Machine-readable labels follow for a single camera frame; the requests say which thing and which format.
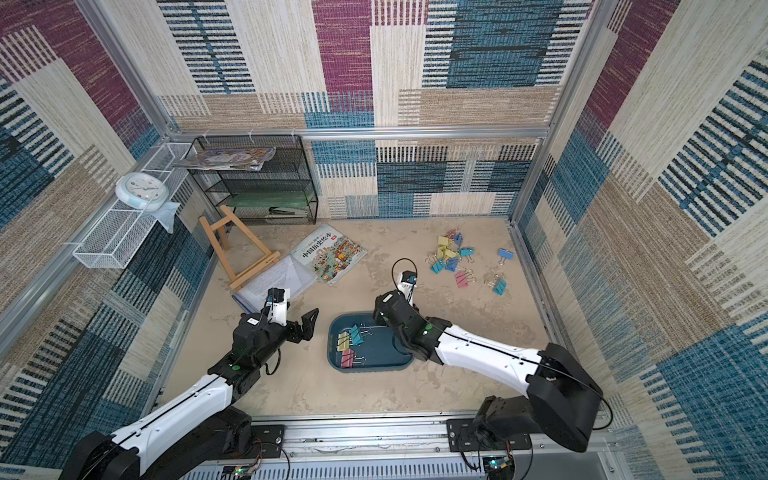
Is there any teal binder clip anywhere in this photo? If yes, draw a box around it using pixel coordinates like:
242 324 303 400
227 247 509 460
348 325 373 346
430 259 446 274

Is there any pink binder clip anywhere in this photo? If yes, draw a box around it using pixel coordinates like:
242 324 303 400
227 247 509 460
340 349 365 369
454 270 476 288

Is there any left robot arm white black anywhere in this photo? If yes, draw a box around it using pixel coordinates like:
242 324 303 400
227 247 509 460
60 306 319 479

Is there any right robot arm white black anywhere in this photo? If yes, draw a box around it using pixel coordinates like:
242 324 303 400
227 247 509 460
373 290 603 452

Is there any teal plastic storage box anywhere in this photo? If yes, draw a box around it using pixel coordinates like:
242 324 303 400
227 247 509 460
327 312 413 373

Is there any teal binder clip lone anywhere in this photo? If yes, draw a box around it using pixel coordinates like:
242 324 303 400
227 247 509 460
485 275 507 296

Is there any clear mesh document pouch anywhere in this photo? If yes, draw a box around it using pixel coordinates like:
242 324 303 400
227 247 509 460
232 256 317 313

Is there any colourful Chinese history picture book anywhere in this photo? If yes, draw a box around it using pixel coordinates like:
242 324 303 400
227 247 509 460
291 224 368 286

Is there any wooden tabletop easel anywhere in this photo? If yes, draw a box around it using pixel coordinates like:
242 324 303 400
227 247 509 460
199 205 281 292

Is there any black stapler on shelf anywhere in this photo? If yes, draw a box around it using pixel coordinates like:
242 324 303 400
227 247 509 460
267 207 309 219

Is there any black mesh shelf rack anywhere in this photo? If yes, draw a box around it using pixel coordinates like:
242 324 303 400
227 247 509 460
183 134 319 225

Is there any magazine on rack top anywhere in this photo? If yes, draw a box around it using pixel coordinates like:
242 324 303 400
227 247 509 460
171 147 277 171

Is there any white round clock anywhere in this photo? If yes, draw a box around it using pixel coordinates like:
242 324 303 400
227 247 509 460
115 172 170 212

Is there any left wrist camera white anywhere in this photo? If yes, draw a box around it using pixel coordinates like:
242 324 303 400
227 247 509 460
262 288 290 327

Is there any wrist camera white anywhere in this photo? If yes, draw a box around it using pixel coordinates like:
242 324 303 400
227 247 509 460
262 288 290 327
397 270 417 305

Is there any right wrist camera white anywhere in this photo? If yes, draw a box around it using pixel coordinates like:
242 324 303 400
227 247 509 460
397 270 417 305

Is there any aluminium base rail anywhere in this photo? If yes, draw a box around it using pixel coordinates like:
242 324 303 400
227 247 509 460
203 411 541 480

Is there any white wire wall basket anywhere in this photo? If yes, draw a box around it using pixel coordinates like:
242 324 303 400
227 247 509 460
73 143 188 269

